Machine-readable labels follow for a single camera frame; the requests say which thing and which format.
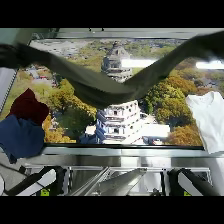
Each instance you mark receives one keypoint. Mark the olive green shirt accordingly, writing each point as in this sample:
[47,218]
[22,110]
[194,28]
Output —
[100,88]

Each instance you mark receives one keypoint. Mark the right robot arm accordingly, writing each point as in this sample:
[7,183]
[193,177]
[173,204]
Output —
[196,183]

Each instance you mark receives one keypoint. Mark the dark red garment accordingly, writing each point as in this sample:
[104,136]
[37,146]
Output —
[28,106]

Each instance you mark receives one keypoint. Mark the blue garment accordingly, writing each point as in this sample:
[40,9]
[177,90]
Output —
[20,138]

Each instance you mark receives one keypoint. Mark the white T-shirt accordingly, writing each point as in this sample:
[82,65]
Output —
[210,116]

